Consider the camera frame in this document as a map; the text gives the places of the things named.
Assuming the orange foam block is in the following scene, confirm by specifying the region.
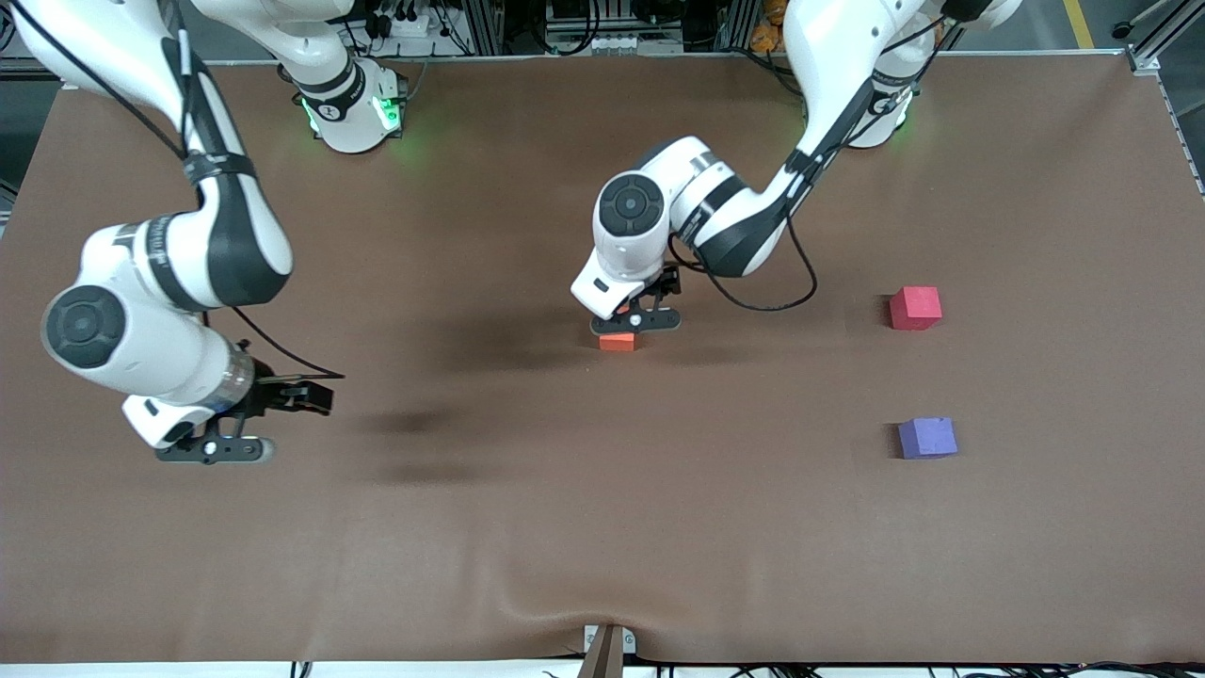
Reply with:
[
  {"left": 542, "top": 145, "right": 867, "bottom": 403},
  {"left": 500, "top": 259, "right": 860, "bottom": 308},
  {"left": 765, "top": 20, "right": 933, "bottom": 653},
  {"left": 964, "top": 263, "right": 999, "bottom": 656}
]
[{"left": 599, "top": 301, "right": 638, "bottom": 352}]

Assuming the brown table mat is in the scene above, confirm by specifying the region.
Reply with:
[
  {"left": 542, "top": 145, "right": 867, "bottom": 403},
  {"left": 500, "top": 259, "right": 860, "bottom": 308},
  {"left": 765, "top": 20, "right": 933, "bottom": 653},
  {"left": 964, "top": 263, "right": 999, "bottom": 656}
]
[{"left": 0, "top": 52, "right": 1205, "bottom": 665}]

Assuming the white terminal block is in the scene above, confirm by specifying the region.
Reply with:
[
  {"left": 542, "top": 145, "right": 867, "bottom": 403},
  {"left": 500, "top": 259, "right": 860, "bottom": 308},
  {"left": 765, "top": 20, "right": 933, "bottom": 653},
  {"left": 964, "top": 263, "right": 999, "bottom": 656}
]
[{"left": 591, "top": 34, "right": 685, "bottom": 56}]

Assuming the red foam block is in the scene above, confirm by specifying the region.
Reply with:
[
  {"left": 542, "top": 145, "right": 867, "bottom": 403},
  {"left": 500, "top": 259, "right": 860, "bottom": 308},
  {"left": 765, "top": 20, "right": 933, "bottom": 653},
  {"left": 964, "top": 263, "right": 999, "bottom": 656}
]
[{"left": 890, "top": 286, "right": 942, "bottom": 331}]

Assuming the pile of orange packets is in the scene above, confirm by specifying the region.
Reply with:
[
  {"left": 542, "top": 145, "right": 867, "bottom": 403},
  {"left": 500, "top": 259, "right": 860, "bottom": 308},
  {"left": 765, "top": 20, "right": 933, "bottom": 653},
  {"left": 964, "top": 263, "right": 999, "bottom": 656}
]
[{"left": 750, "top": 0, "right": 790, "bottom": 54}]

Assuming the purple foam block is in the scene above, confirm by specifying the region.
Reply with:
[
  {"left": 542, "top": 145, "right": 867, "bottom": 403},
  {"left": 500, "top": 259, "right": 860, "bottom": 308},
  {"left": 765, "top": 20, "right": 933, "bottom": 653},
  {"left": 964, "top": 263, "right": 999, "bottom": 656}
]
[{"left": 897, "top": 417, "right": 959, "bottom": 460}]

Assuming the white power strip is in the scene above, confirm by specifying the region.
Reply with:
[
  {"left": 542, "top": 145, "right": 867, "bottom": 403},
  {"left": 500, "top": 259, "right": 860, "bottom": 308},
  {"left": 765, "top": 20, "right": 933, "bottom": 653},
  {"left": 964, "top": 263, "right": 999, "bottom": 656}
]
[{"left": 362, "top": 8, "right": 436, "bottom": 40}]

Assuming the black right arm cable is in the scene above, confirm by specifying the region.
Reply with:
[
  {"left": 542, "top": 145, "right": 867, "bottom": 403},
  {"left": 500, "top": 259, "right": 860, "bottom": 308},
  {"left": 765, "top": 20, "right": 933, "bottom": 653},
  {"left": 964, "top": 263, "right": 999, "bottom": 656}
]
[{"left": 5, "top": 0, "right": 347, "bottom": 382}]

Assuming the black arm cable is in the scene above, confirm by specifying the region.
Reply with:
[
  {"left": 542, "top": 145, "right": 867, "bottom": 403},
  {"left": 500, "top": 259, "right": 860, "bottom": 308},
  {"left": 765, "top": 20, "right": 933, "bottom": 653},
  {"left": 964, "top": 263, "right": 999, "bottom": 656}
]
[
  {"left": 667, "top": 19, "right": 952, "bottom": 312},
  {"left": 5, "top": 0, "right": 347, "bottom": 382}
]

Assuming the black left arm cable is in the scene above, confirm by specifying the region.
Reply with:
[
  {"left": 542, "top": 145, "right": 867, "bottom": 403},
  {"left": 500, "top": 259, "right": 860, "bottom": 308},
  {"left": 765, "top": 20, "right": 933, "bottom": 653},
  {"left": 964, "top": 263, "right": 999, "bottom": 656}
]
[{"left": 667, "top": 19, "right": 952, "bottom": 312}]

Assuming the aluminium frame profile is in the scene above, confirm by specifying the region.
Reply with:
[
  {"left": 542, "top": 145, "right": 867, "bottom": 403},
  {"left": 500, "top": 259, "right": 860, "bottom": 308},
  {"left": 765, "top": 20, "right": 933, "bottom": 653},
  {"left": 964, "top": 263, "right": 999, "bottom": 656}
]
[
  {"left": 717, "top": 0, "right": 763, "bottom": 53},
  {"left": 459, "top": 0, "right": 506, "bottom": 56}
]

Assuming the silver metal bracket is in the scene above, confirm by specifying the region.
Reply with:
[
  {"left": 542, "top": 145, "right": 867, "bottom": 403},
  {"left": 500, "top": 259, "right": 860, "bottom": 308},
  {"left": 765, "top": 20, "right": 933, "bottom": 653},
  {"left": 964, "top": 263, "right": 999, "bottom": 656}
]
[{"left": 584, "top": 624, "right": 637, "bottom": 655}]

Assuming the aluminium corner frame rail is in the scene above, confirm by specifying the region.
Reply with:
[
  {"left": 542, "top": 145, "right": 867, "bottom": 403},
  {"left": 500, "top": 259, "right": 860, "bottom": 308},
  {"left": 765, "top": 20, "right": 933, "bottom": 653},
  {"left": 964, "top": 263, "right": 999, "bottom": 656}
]
[{"left": 1125, "top": 0, "right": 1205, "bottom": 199}]

